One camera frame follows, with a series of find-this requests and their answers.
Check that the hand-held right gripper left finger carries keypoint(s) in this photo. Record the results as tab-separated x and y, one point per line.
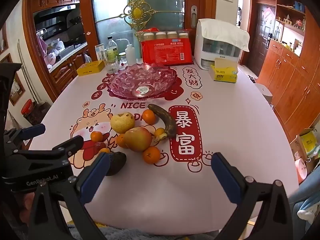
96	175

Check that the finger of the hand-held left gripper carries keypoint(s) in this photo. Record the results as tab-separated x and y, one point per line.
33	130
73	141

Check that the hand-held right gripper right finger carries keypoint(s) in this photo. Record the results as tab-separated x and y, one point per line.
226	176

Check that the dark green avocado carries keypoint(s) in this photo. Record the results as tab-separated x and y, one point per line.
116	163

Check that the red lychee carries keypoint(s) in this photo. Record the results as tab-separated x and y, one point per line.
100	145

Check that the yellow pear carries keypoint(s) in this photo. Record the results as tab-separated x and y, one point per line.
122	122

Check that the red yellow apple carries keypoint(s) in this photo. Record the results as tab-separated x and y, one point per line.
138	139

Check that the overripe brown banana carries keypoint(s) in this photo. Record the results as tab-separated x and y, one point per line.
166	120

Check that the pink glass fruit bowl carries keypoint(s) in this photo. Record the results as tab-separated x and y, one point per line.
142	80

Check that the red plastic container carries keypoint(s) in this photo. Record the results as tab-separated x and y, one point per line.
27	107

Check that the printed pink tablecloth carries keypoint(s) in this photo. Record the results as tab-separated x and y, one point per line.
200	180

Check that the flat yellow box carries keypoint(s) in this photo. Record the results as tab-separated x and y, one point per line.
90	68

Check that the pink plastic bags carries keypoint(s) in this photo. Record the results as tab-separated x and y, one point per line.
50	50

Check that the clear drinking glass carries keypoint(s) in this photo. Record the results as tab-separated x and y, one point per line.
112	66

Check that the cardboard box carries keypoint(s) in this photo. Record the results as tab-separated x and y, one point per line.
303	142

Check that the white round bin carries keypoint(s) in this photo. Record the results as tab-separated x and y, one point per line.
265	92

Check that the small white carton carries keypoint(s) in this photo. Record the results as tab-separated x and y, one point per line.
100	51

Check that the small glass jar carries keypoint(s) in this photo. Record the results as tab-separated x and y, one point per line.
122	58

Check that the clear bottle yellow label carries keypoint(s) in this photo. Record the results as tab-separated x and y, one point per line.
112	50

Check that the yellow tissue box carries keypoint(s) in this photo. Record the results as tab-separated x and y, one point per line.
222	73

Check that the white squeeze wash bottle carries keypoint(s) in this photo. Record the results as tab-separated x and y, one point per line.
130	53

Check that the wooden shelf cabinet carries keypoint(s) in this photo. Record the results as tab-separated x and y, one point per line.
292	75

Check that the white countertop appliance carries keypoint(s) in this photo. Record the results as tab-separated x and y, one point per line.
215	52

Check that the beige lidded jar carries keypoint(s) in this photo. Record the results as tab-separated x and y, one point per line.
160	35
172	35
147	36
183	35

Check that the red plastic package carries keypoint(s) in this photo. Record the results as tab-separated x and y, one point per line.
166	51

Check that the frosted glass door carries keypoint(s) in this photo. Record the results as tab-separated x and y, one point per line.
117	10

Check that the gold door ornament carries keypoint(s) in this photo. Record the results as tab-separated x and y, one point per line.
137	11

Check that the white towel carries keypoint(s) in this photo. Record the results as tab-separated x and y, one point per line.
225	31

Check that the dark wooden entrance door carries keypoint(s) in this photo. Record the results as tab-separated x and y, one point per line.
260	30

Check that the wooden framed wall niche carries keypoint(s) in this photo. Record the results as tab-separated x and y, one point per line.
3	40
17	92

